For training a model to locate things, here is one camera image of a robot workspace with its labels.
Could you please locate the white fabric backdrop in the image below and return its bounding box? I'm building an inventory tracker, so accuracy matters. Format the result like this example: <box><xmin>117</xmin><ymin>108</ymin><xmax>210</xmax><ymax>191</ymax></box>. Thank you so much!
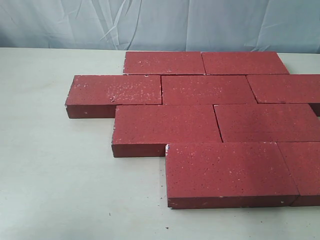
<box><xmin>0</xmin><ymin>0</ymin><xmax>320</xmax><ymax>53</ymax></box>

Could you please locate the red brick third row right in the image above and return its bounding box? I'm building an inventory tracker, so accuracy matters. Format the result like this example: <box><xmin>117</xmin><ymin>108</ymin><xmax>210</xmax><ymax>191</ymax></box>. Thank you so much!
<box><xmin>214</xmin><ymin>103</ymin><xmax>320</xmax><ymax>143</ymax></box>

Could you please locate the red brick right second row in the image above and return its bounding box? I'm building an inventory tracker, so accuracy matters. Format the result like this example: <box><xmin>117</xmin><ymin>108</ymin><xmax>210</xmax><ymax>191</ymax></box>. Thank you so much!
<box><xmin>246</xmin><ymin>74</ymin><xmax>320</xmax><ymax>116</ymax></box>

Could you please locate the red brick with metal studs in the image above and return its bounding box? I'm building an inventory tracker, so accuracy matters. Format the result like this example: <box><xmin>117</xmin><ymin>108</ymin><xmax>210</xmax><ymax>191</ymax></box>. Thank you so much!
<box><xmin>65</xmin><ymin>75</ymin><xmax>162</xmax><ymax>119</ymax></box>

